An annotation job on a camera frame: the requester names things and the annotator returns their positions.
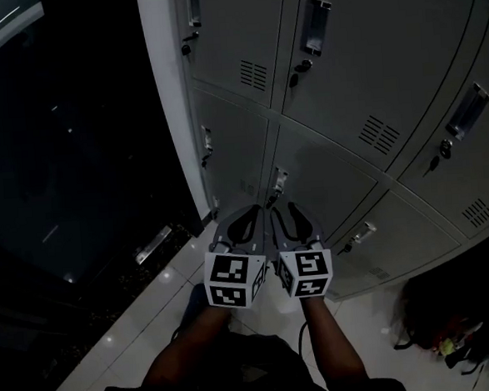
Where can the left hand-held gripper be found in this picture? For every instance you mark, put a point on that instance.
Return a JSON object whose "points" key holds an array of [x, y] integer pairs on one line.
{"points": [[229, 275]]}

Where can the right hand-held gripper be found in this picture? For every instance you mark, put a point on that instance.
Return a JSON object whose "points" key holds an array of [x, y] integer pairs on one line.
{"points": [[310, 269]]}

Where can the grey metal locker cabinet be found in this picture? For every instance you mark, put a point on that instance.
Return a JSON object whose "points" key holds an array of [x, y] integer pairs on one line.
{"points": [[385, 55]]}

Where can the person's right forearm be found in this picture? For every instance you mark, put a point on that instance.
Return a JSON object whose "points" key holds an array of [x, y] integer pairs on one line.
{"points": [[334, 339]]}

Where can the person's left forearm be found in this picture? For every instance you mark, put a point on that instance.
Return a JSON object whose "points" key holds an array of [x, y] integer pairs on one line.
{"points": [[184, 345]]}

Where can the metal door floor lock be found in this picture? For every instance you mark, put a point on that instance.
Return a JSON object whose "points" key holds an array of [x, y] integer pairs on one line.
{"points": [[152, 246]]}

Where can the red bag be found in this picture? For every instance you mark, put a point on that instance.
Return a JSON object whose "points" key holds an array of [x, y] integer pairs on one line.
{"points": [[444, 330]]}

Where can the dark glass door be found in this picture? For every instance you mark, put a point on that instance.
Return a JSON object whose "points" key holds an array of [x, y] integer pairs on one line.
{"points": [[79, 160]]}

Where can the yellow green plush toy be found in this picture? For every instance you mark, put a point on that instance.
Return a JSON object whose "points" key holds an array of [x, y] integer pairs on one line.
{"points": [[448, 346]]}

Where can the white printed bag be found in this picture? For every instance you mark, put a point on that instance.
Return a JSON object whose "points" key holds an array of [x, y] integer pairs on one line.
{"points": [[467, 335]]}

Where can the black bag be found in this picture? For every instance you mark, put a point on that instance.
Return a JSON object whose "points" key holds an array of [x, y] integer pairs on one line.
{"points": [[477, 358]]}

